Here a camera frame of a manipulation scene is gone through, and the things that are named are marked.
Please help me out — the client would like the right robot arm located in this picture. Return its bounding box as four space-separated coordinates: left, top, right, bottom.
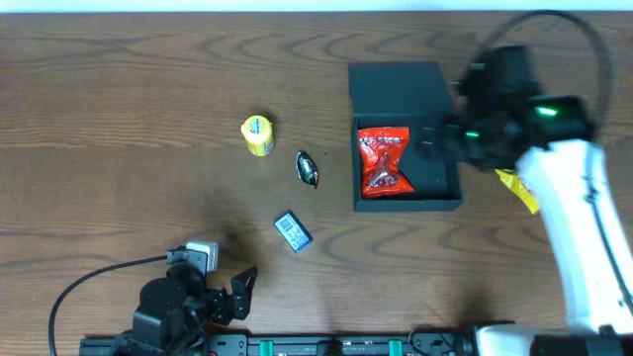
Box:
426 46 632 355

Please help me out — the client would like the black cable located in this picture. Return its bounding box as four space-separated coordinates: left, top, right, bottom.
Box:
474 9 614 125
46 255 169 356

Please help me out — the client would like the yellow Mentos gum bottle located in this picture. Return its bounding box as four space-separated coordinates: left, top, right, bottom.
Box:
240 115 274 157

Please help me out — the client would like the yellow Hacks candy bag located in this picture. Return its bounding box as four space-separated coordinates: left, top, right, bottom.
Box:
495 169 540 215

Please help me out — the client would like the left black cable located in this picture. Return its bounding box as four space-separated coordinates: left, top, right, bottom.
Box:
46 255 169 356

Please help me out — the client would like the red candy bag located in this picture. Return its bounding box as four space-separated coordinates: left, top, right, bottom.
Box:
358 127 414 200

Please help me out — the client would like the right black cable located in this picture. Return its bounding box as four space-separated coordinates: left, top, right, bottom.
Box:
474 9 614 125

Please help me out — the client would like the black open box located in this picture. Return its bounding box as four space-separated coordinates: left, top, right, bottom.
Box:
348 61 463 213

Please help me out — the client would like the black crumpled candy wrapper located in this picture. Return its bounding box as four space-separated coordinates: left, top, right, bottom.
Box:
296 151 318 189

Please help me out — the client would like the blue small carton box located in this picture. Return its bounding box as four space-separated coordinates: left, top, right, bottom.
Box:
273 211 313 253

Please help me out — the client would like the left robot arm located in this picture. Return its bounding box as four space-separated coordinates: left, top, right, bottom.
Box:
109 247 258 356

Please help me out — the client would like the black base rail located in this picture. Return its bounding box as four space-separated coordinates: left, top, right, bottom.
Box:
78 331 476 356

